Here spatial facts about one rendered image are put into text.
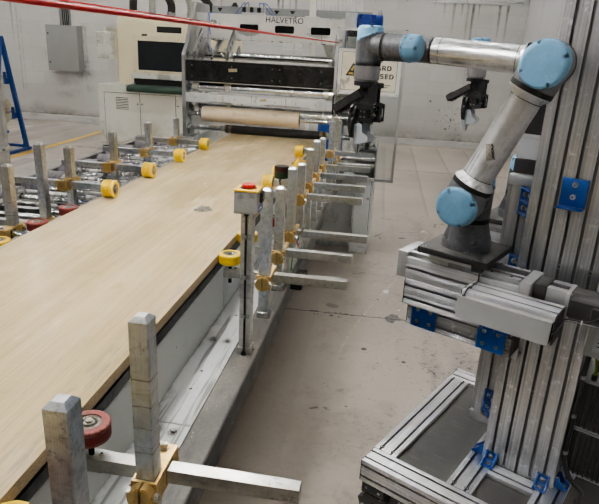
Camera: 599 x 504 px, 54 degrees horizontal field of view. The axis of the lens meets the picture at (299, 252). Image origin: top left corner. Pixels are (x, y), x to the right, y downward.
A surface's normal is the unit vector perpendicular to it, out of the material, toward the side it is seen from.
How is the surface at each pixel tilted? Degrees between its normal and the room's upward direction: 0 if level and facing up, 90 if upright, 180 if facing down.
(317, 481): 0
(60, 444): 90
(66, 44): 90
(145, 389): 90
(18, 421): 0
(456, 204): 97
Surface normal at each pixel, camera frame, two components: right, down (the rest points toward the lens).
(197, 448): 0.05, -0.94
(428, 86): -0.14, 0.32
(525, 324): -0.61, 0.23
